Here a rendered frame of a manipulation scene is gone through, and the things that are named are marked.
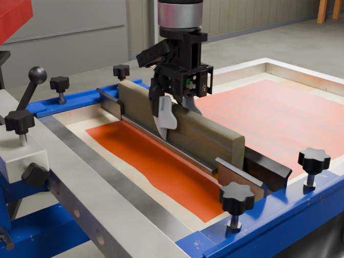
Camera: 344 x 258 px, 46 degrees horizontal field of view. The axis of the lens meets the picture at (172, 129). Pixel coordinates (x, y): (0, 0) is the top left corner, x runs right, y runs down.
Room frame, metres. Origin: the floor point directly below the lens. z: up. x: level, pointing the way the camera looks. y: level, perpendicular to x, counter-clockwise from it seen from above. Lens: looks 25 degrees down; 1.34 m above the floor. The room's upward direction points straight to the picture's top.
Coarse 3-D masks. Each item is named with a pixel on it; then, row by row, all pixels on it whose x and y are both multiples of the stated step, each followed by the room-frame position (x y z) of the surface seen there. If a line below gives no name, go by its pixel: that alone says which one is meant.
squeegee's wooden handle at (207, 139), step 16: (128, 80) 0.85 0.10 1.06; (128, 96) 0.81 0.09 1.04; (144, 96) 0.76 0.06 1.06; (128, 112) 0.81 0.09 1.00; (144, 112) 0.76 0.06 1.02; (176, 112) 0.68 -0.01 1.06; (192, 112) 0.67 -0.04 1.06; (176, 128) 0.67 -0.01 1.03; (192, 128) 0.64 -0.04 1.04; (208, 128) 0.61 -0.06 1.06; (224, 128) 0.60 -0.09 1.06; (192, 144) 0.64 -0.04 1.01; (208, 144) 0.60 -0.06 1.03; (224, 144) 0.57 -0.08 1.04; (240, 144) 0.57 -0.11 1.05; (208, 160) 0.60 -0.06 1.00; (240, 160) 0.57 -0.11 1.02
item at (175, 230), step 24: (216, 72) 1.14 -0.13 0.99; (240, 72) 1.18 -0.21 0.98; (264, 72) 1.25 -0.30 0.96; (288, 72) 1.18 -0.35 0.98; (312, 72) 1.14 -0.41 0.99; (48, 120) 0.79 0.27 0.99; (72, 120) 0.85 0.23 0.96; (72, 144) 0.68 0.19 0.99; (96, 168) 0.59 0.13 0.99; (336, 168) 0.59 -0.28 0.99; (120, 192) 0.52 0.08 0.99; (144, 192) 0.52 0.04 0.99; (168, 216) 0.46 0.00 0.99
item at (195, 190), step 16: (320, 112) 0.92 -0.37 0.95; (336, 112) 0.92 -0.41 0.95; (320, 144) 0.75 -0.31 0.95; (336, 144) 0.75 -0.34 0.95; (160, 160) 0.68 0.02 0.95; (176, 160) 0.68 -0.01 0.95; (288, 160) 0.68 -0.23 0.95; (160, 176) 0.62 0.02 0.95; (176, 176) 0.62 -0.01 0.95; (192, 176) 0.62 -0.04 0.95; (208, 176) 0.62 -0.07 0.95; (176, 192) 0.57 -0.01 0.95; (192, 192) 0.57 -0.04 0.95; (208, 192) 0.57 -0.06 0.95; (192, 208) 0.53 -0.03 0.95; (208, 208) 0.53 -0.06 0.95
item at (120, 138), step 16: (208, 96) 1.03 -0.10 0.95; (224, 96) 1.03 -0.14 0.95; (272, 96) 1.03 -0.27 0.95; (288, 96) 1.03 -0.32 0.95; (304, 96) 1.03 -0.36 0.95; (96, 128) 0.82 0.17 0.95; (112, 128) 0.82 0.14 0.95; (128, 128) 0.82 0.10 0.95; (112, 144) 0.75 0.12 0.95; (128, 144) 0.75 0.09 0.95; (144, 144) 0.75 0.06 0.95; (160, 144) 0.75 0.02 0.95; (128, 160) 0.68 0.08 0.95; (144, 160) 0.68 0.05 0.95
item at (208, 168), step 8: (128, 120) 0.79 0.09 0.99; (136, 120) 0.78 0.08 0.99; (144, 128) 0.74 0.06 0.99; (152, 136) 0.72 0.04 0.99; (160, 136) 0.70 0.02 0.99; (168, 144) 0.67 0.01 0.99; (176, 144) 0.67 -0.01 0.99; (176, 152) 0.65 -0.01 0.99; (184, 152) 0.64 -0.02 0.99; (192, 160) 0.62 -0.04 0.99; (200, 160) 0.61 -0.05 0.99; (208, 168) 0.58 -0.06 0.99; (216, 168) 0.58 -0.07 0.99
